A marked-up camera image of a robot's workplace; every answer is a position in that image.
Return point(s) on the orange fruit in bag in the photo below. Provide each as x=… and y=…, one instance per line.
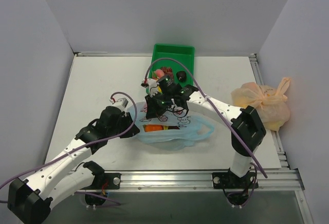
x=152, y=128

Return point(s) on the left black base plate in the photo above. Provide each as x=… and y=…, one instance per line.
x=106, y=181

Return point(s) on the peach fruit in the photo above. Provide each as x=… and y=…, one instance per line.
x=157, y=74

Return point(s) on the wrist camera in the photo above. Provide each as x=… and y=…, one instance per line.
x=119, y=102
x=151, y=85

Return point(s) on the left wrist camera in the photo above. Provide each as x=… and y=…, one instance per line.
x=119, y=102

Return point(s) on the green plastic tray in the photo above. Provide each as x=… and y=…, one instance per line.
x=182, y=54

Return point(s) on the red grape bunch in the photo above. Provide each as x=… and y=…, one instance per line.
x=166, y=70

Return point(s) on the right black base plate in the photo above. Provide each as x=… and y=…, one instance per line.
x=226, y=180

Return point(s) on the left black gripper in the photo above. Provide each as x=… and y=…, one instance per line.
x=131, y=128

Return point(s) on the aluminium front rail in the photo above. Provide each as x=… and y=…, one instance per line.
x=163, y=181

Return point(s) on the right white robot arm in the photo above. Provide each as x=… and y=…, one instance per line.
x=245, y=125

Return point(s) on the dark purple fruit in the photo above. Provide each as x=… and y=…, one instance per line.
x=181, y=76

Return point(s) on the blue printed plastic bag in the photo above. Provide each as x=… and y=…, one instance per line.
x=193, y=128

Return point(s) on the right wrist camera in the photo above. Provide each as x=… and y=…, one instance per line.
x=151, y=85

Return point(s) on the yellow banana in bag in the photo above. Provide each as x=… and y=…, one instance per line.
x=165, y=127

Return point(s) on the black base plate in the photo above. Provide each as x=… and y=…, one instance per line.
x=106, y=181
x=226, y=180

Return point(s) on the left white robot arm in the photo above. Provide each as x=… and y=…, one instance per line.
x=32, y=199

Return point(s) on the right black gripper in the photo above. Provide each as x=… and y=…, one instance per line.
x=153, y=106

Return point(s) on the orange plastic bag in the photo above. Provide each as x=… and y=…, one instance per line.
x=269, y=102

